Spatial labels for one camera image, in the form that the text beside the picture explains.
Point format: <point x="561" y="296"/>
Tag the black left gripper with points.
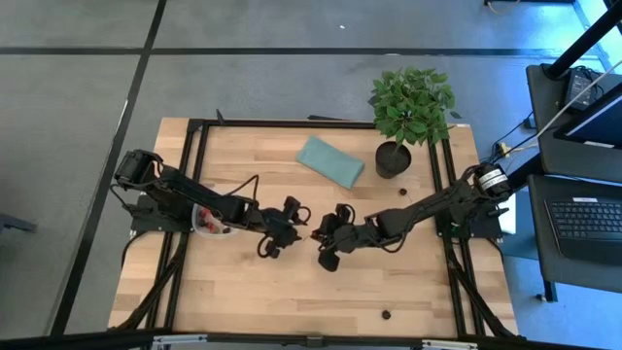
<point x="279" y="228"/>

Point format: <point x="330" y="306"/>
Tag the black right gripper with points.
<point x="352" y="238"/>

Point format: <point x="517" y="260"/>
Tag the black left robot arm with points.
<point x="204" y="197"/>

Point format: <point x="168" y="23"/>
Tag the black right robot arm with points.
<point x="427" y="206"/>

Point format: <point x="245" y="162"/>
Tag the clear plastic tupperware container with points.
<point x="217" y="234"/>

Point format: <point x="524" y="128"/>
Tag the teal folded cloth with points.
<point x="330" y="162"/>

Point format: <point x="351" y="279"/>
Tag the black beam with silver brackets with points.
<point x="311" y="341"/>

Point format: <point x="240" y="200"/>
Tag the black plant pot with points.
<point x="389" y="167"/>

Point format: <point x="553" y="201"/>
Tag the green leafy plant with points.
<point x="413" y="104"/>

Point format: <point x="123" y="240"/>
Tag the white paper sheet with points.
<point x="508" y="221"/>

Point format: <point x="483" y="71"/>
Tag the yellow power plug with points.
<point x="503" y="149"/>

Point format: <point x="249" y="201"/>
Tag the black desk with monitor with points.
<point x="549" y="160"/>

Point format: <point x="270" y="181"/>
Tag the black keyboard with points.
<point x="583" y="221"/>

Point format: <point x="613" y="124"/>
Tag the black desk with keyboard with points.
<point x="583" y="277"/>

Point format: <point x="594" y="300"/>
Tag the grey metal foot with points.
<point x="14" y="222"/>

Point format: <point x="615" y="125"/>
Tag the black power adapter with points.
<point x="578" y="87"/>

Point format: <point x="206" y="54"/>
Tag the black computer monitor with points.
<point x="597" y="124"/>

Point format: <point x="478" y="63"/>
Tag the black metal pole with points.
<point x="583" y="44"/>

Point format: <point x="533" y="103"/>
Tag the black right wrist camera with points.
<point x="344" y="214"/>

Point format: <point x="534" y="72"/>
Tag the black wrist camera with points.
<point x="344" y="214"/>
<point x="293" y="206"/>

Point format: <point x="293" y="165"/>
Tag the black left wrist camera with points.
<point x="293" y="206"/>

